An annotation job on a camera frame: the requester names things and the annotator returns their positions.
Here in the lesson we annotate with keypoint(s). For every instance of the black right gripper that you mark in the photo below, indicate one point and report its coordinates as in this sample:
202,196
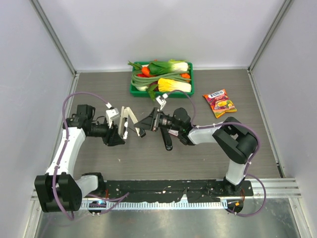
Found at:
152,121

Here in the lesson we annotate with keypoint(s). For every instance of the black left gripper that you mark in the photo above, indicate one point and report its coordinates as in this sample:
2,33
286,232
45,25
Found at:
112,138

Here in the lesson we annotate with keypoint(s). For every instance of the black deli stapler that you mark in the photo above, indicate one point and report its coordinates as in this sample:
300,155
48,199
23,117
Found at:
166,139

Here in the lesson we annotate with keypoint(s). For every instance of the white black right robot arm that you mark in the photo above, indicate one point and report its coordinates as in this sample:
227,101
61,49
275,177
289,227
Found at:
238,142

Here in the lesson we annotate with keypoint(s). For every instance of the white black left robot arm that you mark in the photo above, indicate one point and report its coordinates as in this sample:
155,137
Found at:
57,190

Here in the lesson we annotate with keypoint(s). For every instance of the green plastic tray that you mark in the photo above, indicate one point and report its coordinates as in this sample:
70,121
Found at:
152,90

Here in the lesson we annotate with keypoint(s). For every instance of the toy yellow napa cabbage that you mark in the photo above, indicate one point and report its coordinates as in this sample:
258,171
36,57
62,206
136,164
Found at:
168,85

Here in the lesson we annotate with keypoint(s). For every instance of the toy green long beans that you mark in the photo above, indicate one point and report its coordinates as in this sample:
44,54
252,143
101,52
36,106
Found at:
138,81

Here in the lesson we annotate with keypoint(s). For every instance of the toy orange carrot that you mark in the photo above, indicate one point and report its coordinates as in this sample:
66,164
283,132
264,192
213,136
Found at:
146,71

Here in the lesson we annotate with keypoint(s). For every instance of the toy bok choy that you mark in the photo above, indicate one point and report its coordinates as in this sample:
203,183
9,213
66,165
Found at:
164,67

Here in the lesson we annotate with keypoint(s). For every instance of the Fox's candy bag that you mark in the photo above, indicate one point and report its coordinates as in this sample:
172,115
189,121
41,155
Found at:
220,103

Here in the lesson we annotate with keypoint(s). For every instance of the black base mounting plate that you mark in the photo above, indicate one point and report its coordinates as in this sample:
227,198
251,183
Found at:
168,191

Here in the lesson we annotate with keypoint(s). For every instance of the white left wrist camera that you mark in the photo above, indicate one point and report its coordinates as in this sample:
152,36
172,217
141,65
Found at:
111,115

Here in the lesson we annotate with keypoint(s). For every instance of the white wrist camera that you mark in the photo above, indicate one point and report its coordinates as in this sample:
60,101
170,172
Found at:
162,100
111,115

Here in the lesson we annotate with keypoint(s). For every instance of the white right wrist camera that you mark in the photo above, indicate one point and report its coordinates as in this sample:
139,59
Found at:
162,100

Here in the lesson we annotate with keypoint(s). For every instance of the aluminium frame rail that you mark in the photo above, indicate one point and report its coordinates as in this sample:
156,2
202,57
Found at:
264,189

